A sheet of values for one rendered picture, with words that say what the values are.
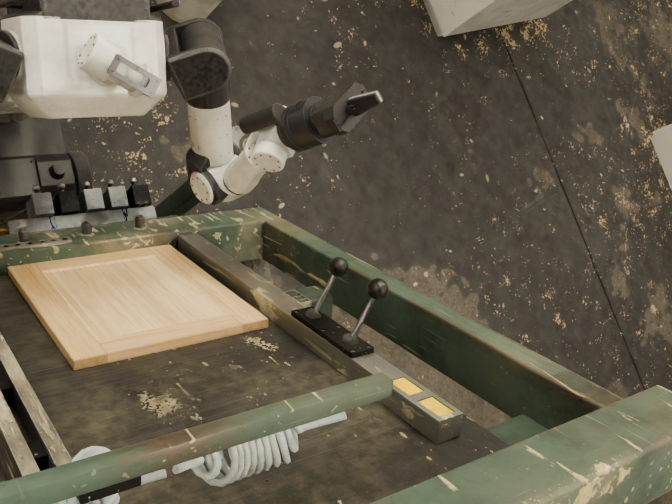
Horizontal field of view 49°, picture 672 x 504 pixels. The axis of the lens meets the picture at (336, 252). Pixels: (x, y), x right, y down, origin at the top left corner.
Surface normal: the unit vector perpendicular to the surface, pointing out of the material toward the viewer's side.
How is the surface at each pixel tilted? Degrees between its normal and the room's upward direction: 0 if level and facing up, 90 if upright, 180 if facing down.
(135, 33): 23
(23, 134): 0
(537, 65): 0
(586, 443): 59
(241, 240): 31
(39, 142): 0
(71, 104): 68
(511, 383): 90
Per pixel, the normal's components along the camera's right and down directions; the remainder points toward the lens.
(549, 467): 0.07, -0.94
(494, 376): -0.82, 0.14
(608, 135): 0.52, -0.22
